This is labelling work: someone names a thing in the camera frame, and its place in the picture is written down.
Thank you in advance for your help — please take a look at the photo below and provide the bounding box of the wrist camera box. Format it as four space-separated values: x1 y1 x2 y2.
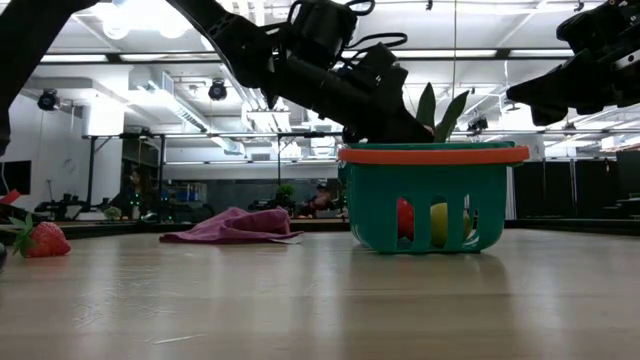
288 0 359 69
555 0 640 54

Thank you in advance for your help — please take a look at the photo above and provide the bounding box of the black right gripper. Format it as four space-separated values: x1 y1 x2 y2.
505 29 640 127

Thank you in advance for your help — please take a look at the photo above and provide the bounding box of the teal basket with orange rim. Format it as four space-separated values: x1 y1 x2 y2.
337 141 531 255

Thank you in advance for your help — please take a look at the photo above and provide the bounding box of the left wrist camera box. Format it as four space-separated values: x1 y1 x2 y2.
288 0 359 69

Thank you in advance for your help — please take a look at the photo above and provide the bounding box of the black background workstation frame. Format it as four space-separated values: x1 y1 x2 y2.
82 130 354 222

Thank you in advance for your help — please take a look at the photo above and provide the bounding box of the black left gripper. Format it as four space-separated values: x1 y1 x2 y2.
272 43 435 146

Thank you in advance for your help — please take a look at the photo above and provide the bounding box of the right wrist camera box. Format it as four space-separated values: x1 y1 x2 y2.
555 0 640 54

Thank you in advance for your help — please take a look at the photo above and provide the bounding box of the purple cloth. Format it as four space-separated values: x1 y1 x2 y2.
158 207 305 246

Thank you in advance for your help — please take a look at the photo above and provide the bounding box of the black wall monitor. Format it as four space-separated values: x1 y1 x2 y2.
0 159 32 197

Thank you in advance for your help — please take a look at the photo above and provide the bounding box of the red toy apple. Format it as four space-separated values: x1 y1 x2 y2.
397 197 416 242

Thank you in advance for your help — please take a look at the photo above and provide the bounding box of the red toy strawberry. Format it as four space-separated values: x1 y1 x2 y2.
8 213 72 260

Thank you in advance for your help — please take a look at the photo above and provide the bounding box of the black aluminium rig frame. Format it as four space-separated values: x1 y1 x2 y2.
0 47 640 236

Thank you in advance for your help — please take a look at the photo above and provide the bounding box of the yellow toy lemon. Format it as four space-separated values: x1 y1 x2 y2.
430 202 474 249

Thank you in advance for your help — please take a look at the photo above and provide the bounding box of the green snake plant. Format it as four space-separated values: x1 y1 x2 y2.
415 82 471 145

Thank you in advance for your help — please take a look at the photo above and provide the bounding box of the person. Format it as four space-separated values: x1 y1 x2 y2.
118 167 152 221
298 182 337 219

